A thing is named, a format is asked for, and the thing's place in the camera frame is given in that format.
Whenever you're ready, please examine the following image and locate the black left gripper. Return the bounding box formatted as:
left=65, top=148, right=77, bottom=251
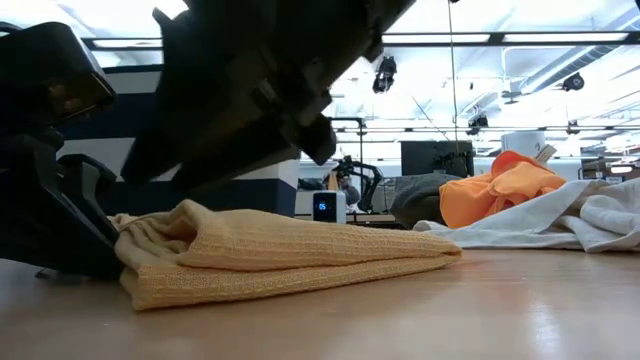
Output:
left=0, top=21, right=119, bottom=242

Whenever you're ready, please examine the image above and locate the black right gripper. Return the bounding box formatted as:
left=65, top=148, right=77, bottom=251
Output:
left=121, top=0, right=417, bottom=194

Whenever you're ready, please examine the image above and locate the tan waffle towel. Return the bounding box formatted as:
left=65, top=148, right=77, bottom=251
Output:
left=107, top=198, right=464, bottom=312

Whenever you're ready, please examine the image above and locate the orange towel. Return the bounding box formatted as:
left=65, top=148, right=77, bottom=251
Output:
left=438, top=143, right=568, bottom=230

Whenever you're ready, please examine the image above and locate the grey towel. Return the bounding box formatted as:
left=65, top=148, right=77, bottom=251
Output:
left=389, top=173, right=464, bottom=231

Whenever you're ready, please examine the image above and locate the white towel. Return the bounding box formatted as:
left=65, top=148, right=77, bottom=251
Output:
left=412, top=178, right=640, bottom=255

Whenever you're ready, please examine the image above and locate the navy white striped fabric bin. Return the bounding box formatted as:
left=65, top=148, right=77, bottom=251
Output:
left=54, top=63, right=301, bottom=219

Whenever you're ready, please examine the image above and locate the white timer with display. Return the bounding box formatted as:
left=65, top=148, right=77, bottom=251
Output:
left=311, top=189, right=347, bottom=225

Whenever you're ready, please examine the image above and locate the person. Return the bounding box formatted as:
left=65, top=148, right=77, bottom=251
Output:
left=323, top=170, right=362, bottom=207

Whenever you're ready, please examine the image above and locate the black bent pipe stand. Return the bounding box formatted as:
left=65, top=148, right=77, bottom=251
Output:
left=329, top=115, right=366, bottom=161

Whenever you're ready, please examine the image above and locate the black monitor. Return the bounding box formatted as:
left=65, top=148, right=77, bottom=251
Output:
left=399, top=140, right=475, bottom=179

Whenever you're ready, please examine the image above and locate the black hanging camera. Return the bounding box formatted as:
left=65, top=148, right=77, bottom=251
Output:
left=561, top=72, right=586, bottom=93
left=466, top=114, right=490, bottom=137
left=372, top=54, right=399, bottom=95

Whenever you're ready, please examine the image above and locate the thin hanging cable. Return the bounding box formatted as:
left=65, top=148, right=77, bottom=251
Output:
left=446, top=0, right=461, bottom=166

